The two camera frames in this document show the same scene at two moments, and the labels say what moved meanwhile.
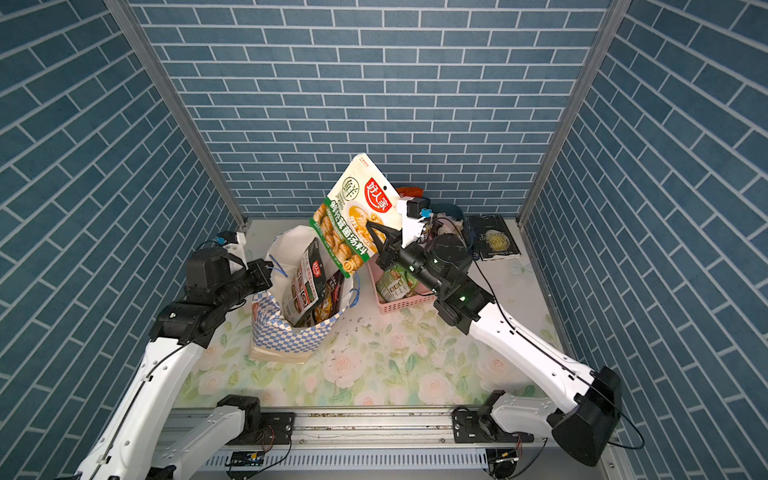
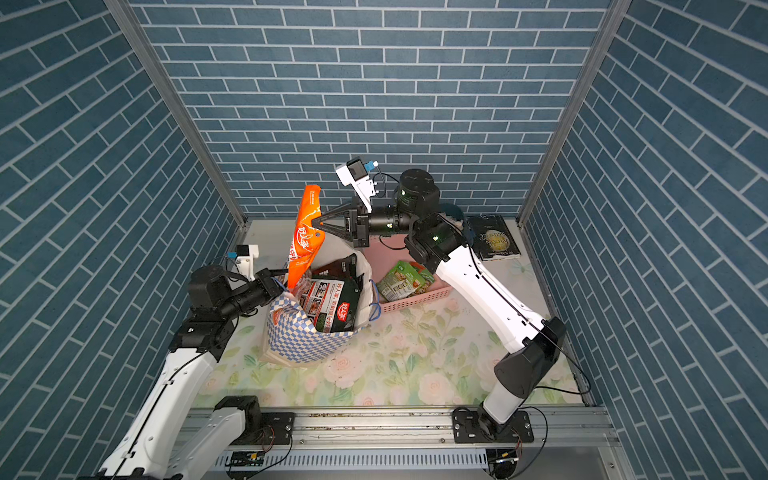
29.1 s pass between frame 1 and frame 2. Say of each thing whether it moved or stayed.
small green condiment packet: stayed
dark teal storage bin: stayed
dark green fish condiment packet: moved
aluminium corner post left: stayed
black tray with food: stayed
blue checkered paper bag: moved
